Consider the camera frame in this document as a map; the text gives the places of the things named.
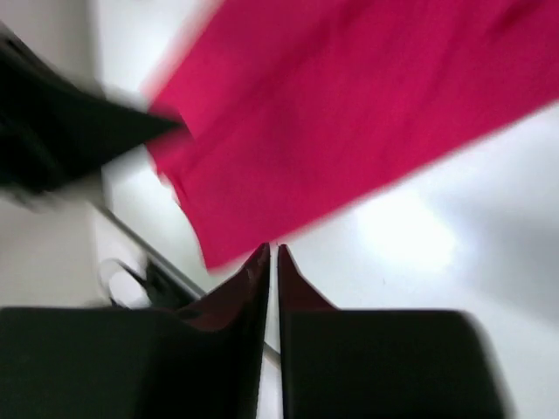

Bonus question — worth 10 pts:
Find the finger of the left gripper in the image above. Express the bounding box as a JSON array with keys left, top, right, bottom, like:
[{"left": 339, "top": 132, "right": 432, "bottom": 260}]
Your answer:
[{"left": 1, "top": 27, "right": 186, "bottom": 196}]

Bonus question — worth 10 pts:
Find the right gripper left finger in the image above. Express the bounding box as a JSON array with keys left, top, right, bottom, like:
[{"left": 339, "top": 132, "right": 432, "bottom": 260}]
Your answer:
[{"left": 1, "top": 244, "right": 271, "bottom": 418}]

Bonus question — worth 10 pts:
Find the magenta t-shirt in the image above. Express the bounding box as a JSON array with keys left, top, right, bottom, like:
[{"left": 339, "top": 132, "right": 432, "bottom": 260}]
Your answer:
[{"left": 148, "top": 1, "right": 558, "bottom": 269}]

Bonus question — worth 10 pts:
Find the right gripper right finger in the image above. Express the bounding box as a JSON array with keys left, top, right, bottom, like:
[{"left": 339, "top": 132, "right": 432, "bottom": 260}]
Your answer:
[{"left": 277, "top": 245, "right": 509, "bottom": 418}]

